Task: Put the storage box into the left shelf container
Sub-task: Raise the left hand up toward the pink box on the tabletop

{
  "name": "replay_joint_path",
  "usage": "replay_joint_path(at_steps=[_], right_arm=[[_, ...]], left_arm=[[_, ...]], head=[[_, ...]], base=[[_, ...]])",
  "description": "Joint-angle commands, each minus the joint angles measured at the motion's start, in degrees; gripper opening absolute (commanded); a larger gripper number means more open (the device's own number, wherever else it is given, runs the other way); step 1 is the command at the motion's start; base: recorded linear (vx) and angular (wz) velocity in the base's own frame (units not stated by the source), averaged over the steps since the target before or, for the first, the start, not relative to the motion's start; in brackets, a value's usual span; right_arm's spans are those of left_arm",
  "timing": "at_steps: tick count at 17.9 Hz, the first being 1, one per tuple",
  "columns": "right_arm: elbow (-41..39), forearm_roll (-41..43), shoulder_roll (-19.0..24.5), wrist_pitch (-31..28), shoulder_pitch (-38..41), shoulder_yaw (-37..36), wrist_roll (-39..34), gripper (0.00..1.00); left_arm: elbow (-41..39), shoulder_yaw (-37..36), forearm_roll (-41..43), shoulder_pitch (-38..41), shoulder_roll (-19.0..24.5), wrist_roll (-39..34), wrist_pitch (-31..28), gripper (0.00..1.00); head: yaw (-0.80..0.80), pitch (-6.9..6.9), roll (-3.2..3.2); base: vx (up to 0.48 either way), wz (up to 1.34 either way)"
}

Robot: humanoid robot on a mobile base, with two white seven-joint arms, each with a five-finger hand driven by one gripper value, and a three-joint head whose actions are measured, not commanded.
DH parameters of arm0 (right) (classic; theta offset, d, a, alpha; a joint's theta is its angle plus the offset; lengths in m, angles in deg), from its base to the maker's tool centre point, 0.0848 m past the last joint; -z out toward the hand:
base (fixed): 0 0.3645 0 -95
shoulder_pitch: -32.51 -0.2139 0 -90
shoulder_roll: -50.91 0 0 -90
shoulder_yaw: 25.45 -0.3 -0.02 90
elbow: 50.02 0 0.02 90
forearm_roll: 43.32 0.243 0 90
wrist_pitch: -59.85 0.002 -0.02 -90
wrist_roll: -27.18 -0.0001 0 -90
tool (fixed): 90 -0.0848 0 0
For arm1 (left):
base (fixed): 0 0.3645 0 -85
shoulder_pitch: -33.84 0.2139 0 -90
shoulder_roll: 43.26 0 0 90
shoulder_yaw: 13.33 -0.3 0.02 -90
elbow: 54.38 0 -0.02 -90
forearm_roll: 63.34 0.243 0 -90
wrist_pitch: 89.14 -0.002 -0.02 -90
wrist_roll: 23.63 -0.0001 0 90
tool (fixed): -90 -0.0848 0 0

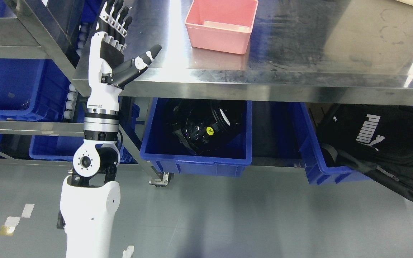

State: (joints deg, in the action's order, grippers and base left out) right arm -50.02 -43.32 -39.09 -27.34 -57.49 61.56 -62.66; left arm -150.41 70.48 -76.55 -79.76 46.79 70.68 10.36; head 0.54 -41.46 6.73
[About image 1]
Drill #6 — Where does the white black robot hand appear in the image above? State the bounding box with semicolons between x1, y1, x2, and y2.
87;0;162;111

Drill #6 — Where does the pink plastic storage box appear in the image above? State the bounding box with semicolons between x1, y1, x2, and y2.
185;0;258;54

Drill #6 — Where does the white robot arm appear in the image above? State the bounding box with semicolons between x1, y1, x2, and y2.
59;0;162;258

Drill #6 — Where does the stainless steel shelf rack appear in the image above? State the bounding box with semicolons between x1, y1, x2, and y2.
0;0;85;164

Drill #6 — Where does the blue shelf bin upper left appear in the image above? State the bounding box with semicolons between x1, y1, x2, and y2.
0;59;70;122

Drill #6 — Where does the blue shelf bin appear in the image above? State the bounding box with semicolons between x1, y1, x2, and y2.
0;59;70;122
28;104;140;162

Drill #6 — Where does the blue shelf bin lower left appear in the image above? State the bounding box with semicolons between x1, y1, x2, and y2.
28;104;140;162

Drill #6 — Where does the black device with yellow sticker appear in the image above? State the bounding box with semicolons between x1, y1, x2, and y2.
163;99;247;156

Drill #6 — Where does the blue bin with black device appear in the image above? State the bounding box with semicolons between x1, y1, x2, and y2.
140;98;252;177

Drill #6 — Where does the blue bin with backpack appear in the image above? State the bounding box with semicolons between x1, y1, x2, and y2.
288;102;370;186

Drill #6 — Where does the stainless steel table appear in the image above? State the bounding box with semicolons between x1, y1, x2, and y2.
72;0;413;186

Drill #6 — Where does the black Puma backpack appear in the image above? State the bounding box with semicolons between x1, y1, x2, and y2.
317;104;413;202

